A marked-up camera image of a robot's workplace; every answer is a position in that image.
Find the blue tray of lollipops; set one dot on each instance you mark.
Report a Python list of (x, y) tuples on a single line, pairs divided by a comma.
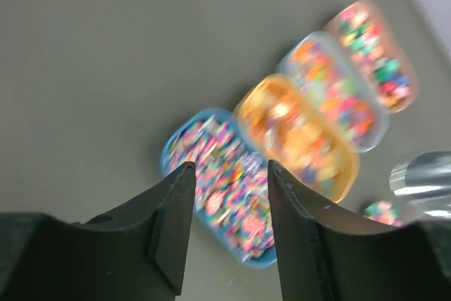
[(231, 193)]

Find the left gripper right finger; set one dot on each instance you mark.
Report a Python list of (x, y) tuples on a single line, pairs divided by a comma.
[(325, 252)]

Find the clear plastic jar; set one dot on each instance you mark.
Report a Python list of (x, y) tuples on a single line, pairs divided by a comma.
[(390, 213)]

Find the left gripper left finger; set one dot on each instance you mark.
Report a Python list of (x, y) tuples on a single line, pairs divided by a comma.
[(136, 251)]

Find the yellow tray of popsicle candies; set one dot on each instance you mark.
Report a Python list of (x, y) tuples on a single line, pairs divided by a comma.
[(285, 126)]

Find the pink tray of star candies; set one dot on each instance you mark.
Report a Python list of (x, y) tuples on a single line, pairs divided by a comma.
[(363, 32)]

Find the light blue tray of gummies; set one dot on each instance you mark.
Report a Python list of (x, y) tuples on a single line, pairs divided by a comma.
[(320, 68)]

